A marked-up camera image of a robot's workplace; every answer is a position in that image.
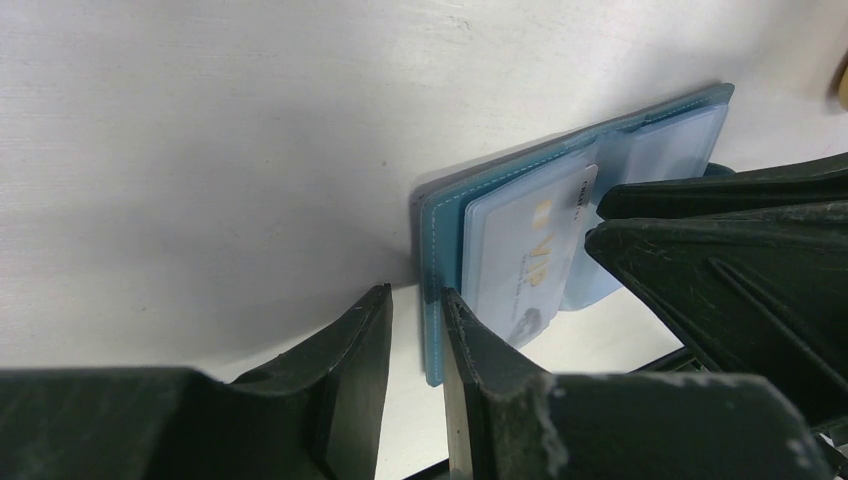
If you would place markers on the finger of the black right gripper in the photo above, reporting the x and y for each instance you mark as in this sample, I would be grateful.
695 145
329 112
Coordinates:
761 292
815 181

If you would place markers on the blue leather card holder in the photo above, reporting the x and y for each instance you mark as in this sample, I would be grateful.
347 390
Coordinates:
670 141

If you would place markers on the grey credit card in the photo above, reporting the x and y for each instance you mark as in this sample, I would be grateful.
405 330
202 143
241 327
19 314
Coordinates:
528 244

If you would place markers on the yellow oval tray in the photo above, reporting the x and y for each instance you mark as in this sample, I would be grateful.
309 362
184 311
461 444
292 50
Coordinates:
838 87

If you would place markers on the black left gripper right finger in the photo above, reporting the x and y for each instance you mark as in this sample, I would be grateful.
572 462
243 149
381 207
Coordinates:
509 418

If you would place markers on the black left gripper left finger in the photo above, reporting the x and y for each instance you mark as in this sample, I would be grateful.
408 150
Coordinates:
313 412

